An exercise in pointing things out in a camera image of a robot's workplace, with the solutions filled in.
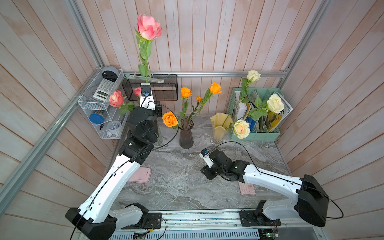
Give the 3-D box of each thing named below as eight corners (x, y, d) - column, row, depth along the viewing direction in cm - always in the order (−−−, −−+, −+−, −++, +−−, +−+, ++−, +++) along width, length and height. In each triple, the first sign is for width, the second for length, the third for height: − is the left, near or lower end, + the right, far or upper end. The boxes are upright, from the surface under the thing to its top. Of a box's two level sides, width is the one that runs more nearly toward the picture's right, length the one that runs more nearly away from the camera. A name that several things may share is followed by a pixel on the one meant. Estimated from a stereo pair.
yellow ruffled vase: (203, 141, 104) (206, 122, 88) (212, 128, 111) (216, 109, 96) (217, 148, 100) (223, 130, 85) (226, 134, 107) (232, 115, 92)
